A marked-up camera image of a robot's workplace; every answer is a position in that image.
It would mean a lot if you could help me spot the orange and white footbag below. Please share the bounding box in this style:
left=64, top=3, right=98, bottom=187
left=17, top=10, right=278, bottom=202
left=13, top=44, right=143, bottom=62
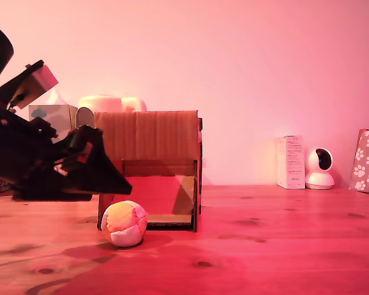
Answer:
left=100, top=200, right=148, bottom=248

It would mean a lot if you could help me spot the cardboard dice tower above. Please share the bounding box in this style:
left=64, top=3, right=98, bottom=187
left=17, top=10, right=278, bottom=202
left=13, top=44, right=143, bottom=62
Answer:
left=93, top=109, right=204, bottom=233

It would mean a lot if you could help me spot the cloud print tissue box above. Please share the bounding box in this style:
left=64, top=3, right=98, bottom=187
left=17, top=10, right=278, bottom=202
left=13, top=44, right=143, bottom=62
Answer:
left=28, top=104, right=79, bottom=142

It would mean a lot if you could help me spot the white appliance with dark panel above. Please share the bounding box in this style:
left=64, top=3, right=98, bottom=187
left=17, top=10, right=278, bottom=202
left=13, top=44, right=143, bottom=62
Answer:
left=76, top=95, right=148, bottom=128

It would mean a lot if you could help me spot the white tissue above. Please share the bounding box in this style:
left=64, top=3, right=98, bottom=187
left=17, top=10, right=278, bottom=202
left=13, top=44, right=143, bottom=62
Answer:
left=47, top=88, right=69, bottom=106

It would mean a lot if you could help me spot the white printed carton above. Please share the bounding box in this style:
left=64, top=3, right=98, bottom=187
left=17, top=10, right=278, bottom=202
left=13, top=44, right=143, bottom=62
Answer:
left=276, top=135, right=306, bottom=190

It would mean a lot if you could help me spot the paw print bag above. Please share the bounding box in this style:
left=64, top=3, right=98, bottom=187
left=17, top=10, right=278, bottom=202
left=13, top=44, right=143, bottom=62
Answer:
left=349, top=128, right=369, bottom=194

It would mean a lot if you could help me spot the pale grey camera box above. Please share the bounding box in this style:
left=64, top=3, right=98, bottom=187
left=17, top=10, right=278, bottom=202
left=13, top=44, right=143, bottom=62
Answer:
left=0, top=60, right=60, bottom=111

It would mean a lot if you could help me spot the small white round camera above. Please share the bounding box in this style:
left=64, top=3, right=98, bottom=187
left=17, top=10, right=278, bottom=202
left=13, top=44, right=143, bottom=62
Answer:
left=304, top=147, right=335, bottom=190

